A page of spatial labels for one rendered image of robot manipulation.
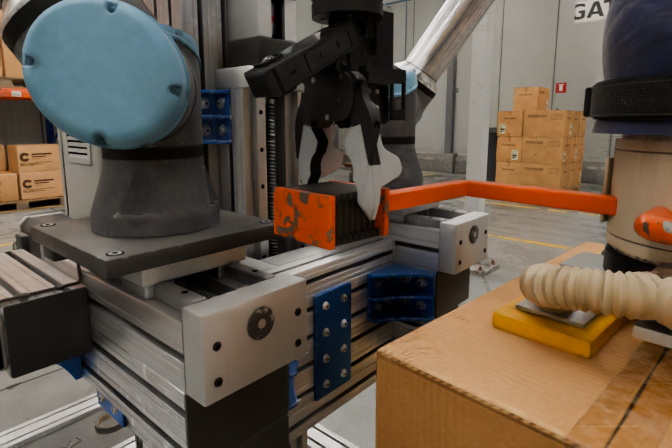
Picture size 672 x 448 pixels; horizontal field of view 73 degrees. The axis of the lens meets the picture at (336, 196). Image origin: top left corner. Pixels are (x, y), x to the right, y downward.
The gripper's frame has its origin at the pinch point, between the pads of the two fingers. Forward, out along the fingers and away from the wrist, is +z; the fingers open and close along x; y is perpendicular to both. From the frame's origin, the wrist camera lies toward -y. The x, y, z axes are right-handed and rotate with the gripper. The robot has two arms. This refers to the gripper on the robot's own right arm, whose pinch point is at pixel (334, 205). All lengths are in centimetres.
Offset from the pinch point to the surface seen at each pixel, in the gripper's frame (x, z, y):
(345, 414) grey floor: 86, 108, 86
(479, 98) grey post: 147, -25, 292
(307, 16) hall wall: 879, -269, 748
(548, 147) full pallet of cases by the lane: 243, 34, 672
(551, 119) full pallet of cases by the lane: 241, -8, 672
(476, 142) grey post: 148, 9, 291
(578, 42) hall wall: 304, -153, 940
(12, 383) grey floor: 206, 106, -7
